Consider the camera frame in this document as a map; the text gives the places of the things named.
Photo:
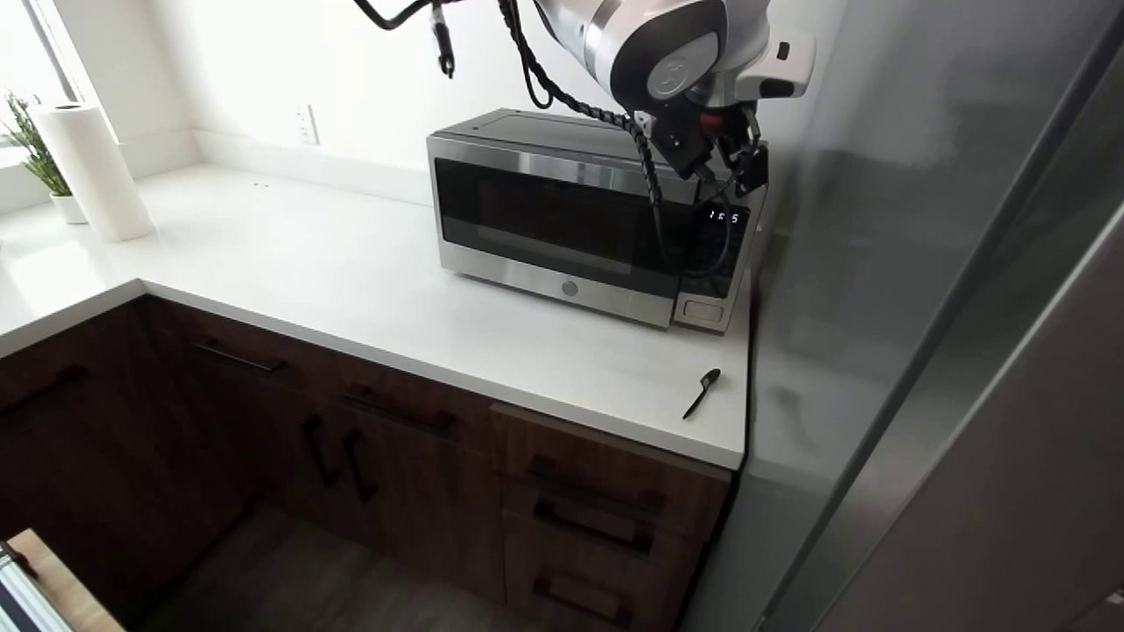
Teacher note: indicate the black pen on counter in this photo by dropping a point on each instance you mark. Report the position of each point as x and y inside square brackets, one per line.
[709, 381]

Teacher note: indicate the stainless steel refrigerator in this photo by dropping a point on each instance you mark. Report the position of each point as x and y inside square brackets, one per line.
[935, 332]

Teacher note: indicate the small green potted plant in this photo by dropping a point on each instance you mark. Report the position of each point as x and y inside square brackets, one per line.
[40, 162]

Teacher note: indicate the dark wood base cabinets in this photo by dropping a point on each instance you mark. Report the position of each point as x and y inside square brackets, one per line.
[137, 437]

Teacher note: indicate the stainless steel microwave oven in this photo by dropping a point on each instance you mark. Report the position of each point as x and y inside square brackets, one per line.
[559, 210]

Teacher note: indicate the white paper towel roll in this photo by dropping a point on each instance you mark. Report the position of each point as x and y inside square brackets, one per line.
[93, 171]

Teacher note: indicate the wooden robot cart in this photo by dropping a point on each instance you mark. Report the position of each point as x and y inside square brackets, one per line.
[46, 593]

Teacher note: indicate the white wall outlet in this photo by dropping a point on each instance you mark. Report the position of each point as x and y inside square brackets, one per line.
[307, 125]

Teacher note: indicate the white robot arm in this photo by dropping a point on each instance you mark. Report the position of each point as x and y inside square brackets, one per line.
[682, 74]

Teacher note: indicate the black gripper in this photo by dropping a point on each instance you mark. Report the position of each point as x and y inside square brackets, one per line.
[689, 134]

